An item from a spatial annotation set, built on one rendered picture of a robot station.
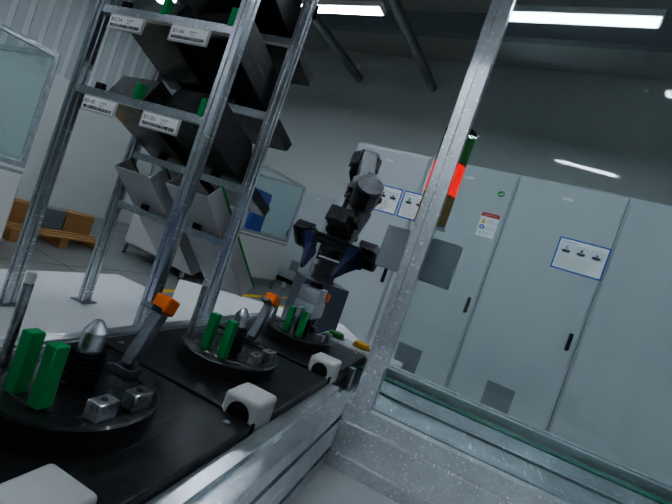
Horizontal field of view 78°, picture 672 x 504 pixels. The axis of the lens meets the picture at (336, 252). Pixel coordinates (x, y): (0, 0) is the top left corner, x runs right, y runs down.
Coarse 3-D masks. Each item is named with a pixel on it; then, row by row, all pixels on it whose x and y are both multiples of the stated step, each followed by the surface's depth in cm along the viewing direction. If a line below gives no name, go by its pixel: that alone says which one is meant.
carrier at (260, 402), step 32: (192, 320) 58; (160, 352) 54; (192, 352) 53; (224, 352) 54; (256, 352) 56; (192, 384) 48; (224, 384) 51; (256, 384) 55; (288, 384) 59; (320, 384) 64; (256, 416) 44
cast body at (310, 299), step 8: (312, 280) 84; (304, 288) 81; (312, 288) 81; (320, 288) 82; (304, 296) 81; (312, 296) 81; (320, 296) 81; (296, 304) 81; (304, 304) 80; (312, 304) 80; (320, 304) 83; (296, 312) 79; (312, 312) 80; (320, 312) 84
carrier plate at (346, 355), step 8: (248, 320) 86; (224, 328) 75; (264, 328) 84; (264, 336) 78; (264, 344) 73; (272, 344) 75; (280, 344) 77; (336, 344) 92; (280, 352) 72; (288, 352) 74; (296, 352) 75; (336, 352) 85; (344, 352) 87; (352, 352) 89; (296, 360) 71; (304, 360) 72; (344, 360) 81; (352, 360) 83; (360, 360) 87; (344, 368) 76
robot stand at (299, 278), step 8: (296, 272) 131; (296, 280) 128; (304, 280) 119; (296, 288) 125; (328, 288) 121; (336, 288) 121; (288, 296) 131; (296, 296) 122; (336, 296) 122; (344, 296) 122; (288, 304) 128; (328, 304) 121; (336, 304) 122; (344, 304) 123; (328, 312) 121; (336, 312) 122; (296, 320) 119; (320, 320) 121; (328, 320) 122; (336, 320) 123; (320, 328) 121; (328, 328) 122
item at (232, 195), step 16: (176, 96) 81; (192, 96) 79; (208, 96) 78; (192, 112) 76; (224, 112) 78; (192, 128) 77; (224, 128) 79; (240, 128) 82; (192, 144) 83; (224, 144) 80; (240, 144) 83; (208, 160) 85; (224, 160) 81; (240, 160) 85; (224, 176) 88; (240, 176) 86; (256, 192) 91; (256, 208) 94
